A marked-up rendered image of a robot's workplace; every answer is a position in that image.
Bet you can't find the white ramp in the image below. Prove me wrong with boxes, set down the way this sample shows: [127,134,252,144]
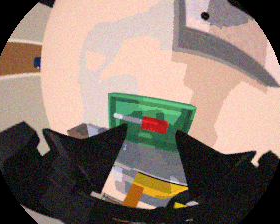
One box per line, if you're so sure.
[67,123,187,208]

